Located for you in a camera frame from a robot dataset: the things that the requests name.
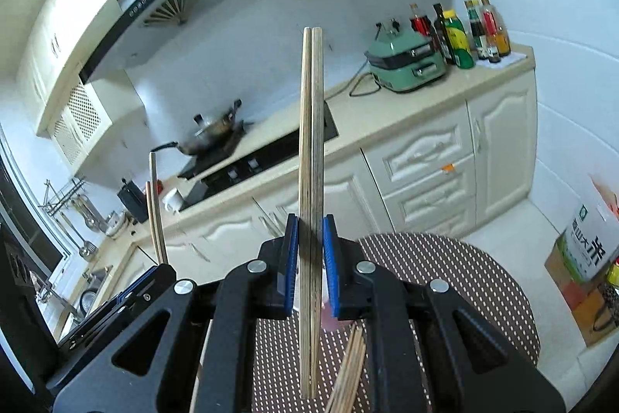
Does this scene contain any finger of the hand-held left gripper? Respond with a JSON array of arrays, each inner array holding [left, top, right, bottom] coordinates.
[[57, 264, 176, 353]]

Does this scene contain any steel wok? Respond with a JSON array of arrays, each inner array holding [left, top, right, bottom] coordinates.
[[150, 99, 245, 156]]

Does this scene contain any small cream lattice wall cabinet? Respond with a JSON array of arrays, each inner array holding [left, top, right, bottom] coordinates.
[[39, 69, 148, 174]]

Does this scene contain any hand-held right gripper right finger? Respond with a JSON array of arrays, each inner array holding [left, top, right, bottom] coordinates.
[[323, 214, 566, 413]]

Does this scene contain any dark olive oil bottle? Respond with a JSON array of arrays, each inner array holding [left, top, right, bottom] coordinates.
[[433, 3, 455, 65]]

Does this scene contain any metal wire rack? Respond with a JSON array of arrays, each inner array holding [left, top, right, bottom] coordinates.
[[38, 176, 90, 218]]

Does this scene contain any clear bottle with red label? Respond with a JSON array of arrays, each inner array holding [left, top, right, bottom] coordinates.
[[479, 0, 511, 58]]

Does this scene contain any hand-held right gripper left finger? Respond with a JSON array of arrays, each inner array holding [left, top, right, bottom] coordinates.
[[52, 214, 299, 413]]

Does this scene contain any dark kettle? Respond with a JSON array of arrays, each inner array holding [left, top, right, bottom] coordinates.
[[117, 177, 150, 223]]

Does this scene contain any green electric grill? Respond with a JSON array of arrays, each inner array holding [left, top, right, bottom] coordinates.
[[364, 30, 448, 93]]

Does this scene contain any brown dotted tablecloth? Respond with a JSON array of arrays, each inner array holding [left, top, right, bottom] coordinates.
[[196, 233, 541, 413]]

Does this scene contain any steel sink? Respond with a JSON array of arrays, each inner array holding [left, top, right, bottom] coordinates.
[[34, 265, 114, 336]]

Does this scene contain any white bowl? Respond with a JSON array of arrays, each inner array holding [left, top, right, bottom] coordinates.
[[104, 212, 129, 240]]

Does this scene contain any white mug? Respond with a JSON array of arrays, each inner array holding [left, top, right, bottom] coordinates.
[[162, 188, 187, 213]]

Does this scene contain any black power cable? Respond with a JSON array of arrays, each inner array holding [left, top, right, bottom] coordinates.
[[349, 60, 383, 98]]

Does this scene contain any dark bottle with green label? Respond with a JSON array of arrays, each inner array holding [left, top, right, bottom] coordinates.
[[464, 0, 487, 60]]

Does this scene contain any cardboard box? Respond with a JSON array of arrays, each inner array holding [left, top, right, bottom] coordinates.
[[544, 173, 619, 348]]

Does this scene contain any black glass gas stove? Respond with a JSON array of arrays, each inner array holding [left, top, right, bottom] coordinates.
[[176, 100, 339, 208]]

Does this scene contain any pink paper cup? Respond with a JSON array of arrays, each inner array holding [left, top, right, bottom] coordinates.
[[320, 297, 350, 332]]

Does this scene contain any dark framed window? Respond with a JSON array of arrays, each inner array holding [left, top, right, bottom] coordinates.
[[0, 125, 63, 259]]

